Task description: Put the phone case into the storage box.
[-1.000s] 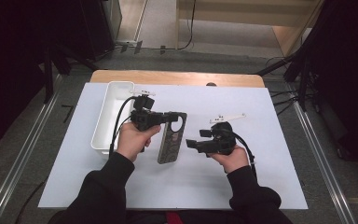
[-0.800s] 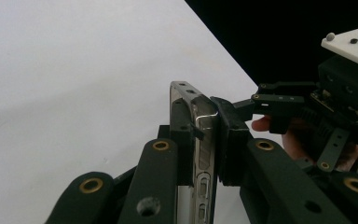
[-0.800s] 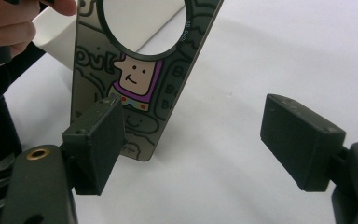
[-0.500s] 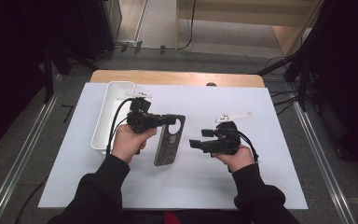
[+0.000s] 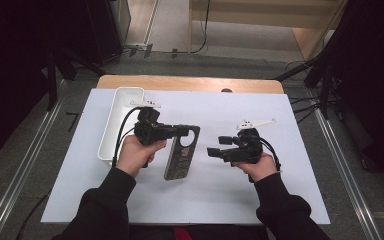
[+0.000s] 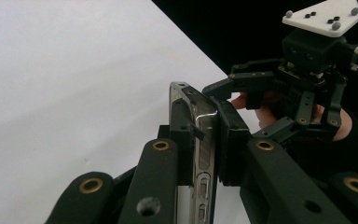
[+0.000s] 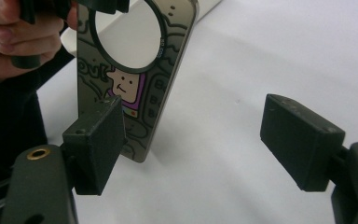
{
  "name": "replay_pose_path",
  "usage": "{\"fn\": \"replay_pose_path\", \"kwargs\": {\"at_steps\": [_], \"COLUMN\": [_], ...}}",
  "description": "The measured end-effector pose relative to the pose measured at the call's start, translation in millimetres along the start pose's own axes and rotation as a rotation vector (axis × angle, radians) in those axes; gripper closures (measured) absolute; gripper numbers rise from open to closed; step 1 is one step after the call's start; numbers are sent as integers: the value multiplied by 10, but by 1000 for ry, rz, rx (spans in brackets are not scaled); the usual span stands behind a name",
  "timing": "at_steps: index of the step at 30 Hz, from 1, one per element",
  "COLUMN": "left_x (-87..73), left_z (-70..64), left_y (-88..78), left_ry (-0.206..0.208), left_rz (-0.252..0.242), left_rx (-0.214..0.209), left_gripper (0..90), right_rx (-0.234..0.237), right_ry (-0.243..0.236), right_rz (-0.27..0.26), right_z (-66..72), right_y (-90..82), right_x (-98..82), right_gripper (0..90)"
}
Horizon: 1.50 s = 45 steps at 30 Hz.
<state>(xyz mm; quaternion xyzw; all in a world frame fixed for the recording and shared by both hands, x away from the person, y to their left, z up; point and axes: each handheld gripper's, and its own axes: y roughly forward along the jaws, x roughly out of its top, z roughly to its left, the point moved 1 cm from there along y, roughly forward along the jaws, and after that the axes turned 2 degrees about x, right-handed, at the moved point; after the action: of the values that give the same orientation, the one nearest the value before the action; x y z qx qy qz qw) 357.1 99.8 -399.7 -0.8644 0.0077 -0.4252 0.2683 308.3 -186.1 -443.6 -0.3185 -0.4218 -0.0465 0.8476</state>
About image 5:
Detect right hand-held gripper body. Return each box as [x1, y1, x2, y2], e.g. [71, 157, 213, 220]
[224, 118, 277, 165]

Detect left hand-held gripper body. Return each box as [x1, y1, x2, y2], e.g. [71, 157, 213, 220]
[128, 99, 175, 147]

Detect dark patterned phone case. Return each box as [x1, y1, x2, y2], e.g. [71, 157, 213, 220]
[163, 124, 201, 181]

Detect white rectangular plastic bin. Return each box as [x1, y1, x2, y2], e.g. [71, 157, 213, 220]
[97, 86, 146, 167]

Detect person's right hand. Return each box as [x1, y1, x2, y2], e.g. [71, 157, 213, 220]
[231, 152, 279, 184]

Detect person's left hand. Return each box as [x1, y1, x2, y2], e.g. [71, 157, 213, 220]
[115, 134, 168, 179]

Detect white board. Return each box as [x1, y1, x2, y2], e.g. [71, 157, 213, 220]
[40, 88, 332, 226]

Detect person's dark and red clothing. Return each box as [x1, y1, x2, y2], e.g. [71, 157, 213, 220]
[128, 224, 271, 240]

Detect black metal stand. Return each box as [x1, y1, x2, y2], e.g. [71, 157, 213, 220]
[274, 49, 334, 119]
[44, 46, 106, 113]

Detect black cabinet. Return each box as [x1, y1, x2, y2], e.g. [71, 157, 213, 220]
[86, 0, 133, 66]

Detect light wooden shelf unit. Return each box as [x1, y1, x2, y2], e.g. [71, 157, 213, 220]
[188, 0, 349, 63]

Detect dark curtain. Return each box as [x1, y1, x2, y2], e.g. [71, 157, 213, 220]
[316, 0, 384, 184]
[0, 0, 91, 166]

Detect right hand-held gripper black cable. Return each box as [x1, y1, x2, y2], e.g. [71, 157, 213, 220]
[259, 136, 283, 173]

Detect hand-held gripper black cable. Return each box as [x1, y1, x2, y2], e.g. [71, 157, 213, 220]
[259, 136, 283, 173]
[112, 106, 141, 169]

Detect left hand-held gripper black cable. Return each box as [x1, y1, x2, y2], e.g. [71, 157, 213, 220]
[112, 106, 141, 169]

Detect bundle of black cables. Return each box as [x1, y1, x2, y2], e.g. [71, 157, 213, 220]
[288, 94, 324, 125]

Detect aluminium rail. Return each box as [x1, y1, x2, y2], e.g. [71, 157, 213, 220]
[0, 79, 68, 240]
[313, 108, 384, 240]

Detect hanging black cable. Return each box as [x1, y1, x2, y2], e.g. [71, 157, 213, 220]
[189, 0, 212, 54]

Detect long black cable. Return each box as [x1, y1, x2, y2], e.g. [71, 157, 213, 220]
[14, 193, 51, 240]

